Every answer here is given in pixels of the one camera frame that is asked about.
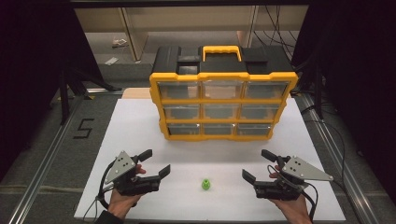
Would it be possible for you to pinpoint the thin grey wire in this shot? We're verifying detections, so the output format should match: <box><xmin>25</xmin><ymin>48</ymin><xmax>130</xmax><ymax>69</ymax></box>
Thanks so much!
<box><xmin>81</xmin><ymin>183</ymin><xmax>115</xmax><ymax>222</ymax></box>

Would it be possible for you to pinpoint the black metal stand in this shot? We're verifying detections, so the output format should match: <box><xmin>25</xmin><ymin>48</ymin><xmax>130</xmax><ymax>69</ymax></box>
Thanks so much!
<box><xmin>58</xmin><ymin>66</ymin><xmax>123</xmax><ymax>125</ymax></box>

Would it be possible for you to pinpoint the black floor cable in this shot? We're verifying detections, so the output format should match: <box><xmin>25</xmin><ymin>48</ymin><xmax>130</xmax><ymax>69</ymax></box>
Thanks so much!
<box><xmin>300</xmin><ymin>105</ymin><xmax>347</xmax><ymax>188</ymax></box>

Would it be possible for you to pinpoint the aluminium floor rail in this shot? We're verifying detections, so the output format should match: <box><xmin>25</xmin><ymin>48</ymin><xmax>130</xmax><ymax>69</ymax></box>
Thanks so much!
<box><xmin>298</xmin><ymin>92</ymin><xmax>380</xmax><ymax>224</ymax></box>
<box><xmin>6</xmin><ymin>88</ymin><xmax>124</xmax><ymax>224</ymax></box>

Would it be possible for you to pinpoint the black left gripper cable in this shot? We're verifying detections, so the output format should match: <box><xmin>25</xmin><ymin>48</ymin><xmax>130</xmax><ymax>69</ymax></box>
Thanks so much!
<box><xmin>96</xmin><ymin>161</ymin><xmax>116</xmax><ymax>210</ymax></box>

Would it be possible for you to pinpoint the person's right hand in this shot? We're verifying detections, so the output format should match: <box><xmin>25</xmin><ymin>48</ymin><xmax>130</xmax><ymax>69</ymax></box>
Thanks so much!
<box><xmin>269</xmin><ymin>172</ymin><xmax>313</xmax><ymax>224</ymax></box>

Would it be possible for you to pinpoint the black curtain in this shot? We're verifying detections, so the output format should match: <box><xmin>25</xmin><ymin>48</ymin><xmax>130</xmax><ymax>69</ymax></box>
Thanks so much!
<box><xmin>292</xmin><ymin>0</ymin><xmax>396</xmax><ymax>190</ymax></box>
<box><xmin>0</xmin><ymin>0</ymin><xmax>105</xmax><ymax>181</ymax></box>

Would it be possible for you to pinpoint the single clear plastic drawer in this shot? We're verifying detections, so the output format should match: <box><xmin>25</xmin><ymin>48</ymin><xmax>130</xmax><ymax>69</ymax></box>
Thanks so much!
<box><xmin>236</xmin><ymin>123</ymin><xmax>273</xmax><ymax>136</ymax></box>

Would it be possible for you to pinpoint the white board sheet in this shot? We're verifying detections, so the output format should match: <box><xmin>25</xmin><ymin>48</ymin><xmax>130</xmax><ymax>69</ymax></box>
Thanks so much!
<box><xmin>74</xmin><ymin>97</ymin><xmax>347</xmax><ymax>222</ymax></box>

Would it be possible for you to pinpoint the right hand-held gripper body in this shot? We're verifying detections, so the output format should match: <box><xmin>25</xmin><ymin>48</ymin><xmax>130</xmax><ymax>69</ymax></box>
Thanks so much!
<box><xmin>253</xmin><ymin>155</ymin><xmax>334</xmax><ymax>202</ymax></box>

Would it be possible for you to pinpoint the yellow black organizer cabinet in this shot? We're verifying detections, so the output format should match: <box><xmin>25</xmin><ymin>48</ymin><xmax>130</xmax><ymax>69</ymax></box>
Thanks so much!
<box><xmin>148</xmin><ymin>45</ymin><xmax>299</xmax><ymax>142</ymax></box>

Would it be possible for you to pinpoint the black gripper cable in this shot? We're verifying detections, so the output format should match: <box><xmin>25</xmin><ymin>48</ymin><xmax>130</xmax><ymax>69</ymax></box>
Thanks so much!
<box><xmin>96</xmin><ymin>161</ymin><xmax>116</xmax><ymax>210</ymax></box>
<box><xmin>298</xmin><ymin>181</ymin><xmax>319</xmax><ymax>223</ymax></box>

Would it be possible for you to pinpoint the grid of clear drawers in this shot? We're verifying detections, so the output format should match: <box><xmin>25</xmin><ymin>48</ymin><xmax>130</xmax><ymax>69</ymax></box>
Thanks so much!
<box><xmin>157</xmin><ymin>80</ymin><xmax>290</xmax><ymax>136</ymax></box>

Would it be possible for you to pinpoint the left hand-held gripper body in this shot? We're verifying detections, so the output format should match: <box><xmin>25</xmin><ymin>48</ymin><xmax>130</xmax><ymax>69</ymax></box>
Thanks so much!
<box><xmin>104</xmin><ymin>150</ymin><xmax>163</xmax><ymax>197</ymax></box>

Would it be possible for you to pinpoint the person's left hand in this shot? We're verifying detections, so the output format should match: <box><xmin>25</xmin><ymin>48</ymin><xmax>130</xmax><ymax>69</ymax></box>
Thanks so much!
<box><xmin>107</xmin><ymin>164</ymin><xmax>147</xmax><ymax>219</ymax></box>

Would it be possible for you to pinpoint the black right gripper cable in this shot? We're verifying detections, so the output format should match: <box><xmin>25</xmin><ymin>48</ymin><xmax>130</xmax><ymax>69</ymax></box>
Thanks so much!
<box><xmin>298</xmin><ymin>181</ymin><xmax>319</xmax><ymax>223</ymax></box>

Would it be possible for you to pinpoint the hanging black cable bundle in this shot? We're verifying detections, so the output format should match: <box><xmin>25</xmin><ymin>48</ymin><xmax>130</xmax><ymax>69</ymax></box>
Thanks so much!
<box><xmin>251</xmin><ymin>5</ymin><xmax>301</xmax><ymax>61</ymax></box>

